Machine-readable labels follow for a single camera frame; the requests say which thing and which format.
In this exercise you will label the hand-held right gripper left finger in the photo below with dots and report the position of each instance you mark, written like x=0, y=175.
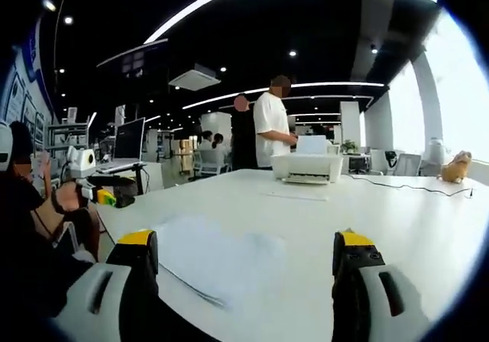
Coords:
x=111, y=300

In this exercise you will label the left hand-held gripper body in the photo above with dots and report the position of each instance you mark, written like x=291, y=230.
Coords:
x=82, y=164

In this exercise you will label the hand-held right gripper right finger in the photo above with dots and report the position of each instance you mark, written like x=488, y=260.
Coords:
x=366, y=300

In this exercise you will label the stack of white printing papers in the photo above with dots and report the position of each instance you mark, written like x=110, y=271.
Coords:
x=221, y=258

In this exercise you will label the stack of cardboard boxes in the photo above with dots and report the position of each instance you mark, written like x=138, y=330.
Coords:
x=182, y=157

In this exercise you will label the person's left hand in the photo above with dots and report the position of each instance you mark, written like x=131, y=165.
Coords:
x=68, y=199

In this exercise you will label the black laptop stand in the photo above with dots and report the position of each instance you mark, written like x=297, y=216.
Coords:
x=114, y=181

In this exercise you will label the small black object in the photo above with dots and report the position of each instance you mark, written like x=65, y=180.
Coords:
x=125, y=199

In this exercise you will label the brown chair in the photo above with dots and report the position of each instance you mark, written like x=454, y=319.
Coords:
x=89, y=231

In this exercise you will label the grey metal shelf rack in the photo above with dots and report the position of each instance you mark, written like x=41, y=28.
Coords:
x=65, y=130

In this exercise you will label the black wristband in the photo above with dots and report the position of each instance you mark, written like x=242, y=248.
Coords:
x=57, y=204

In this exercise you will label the computer monitor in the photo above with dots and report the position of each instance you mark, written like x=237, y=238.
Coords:
x=129, y=139

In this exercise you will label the white worn device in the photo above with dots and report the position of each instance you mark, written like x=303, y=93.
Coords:
x=4, y=147

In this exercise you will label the white table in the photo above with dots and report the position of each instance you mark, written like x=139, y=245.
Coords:
x=382, y=212

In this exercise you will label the hanging ceiling screen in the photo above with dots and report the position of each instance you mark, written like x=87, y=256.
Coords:
x=133, y=63

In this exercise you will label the white office chair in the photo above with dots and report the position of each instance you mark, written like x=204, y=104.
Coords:
x=212, y=162

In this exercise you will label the flat white panel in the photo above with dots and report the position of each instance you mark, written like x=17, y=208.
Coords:
x=294, y=196

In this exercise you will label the grey office chair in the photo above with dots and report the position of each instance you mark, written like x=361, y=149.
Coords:
x=408, y=164

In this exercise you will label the ceiling air conditioner unit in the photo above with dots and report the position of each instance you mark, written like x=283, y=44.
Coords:
x=195, y=76

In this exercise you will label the black device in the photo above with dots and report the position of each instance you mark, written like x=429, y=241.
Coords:
x=390, y=158

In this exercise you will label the white printer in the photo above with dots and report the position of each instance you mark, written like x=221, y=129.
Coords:
x=305, y=164

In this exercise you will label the potted green plant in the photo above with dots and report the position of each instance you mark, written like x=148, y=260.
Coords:
x=349, y=147

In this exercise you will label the orange plush toy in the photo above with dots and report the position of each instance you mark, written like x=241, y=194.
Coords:
x=456, y=168

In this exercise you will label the white round appliance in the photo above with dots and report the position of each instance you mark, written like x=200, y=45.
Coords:
x=434, y=151

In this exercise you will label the blue white wall poster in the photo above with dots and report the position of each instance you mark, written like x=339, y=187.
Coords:
x=15, y=97

